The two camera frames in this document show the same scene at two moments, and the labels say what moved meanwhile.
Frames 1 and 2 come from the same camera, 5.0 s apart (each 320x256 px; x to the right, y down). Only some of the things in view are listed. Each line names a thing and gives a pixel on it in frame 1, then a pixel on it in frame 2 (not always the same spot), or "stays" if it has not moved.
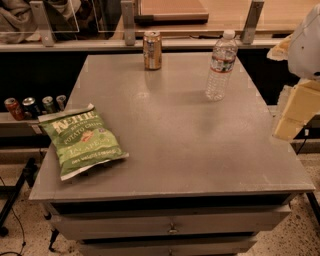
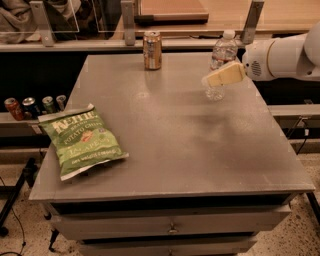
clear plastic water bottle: x=223 y=61 stays
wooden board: x=172 y=12 stays
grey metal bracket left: x=41 y=17 stays
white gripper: x=306 y=50 → x=255 y=63
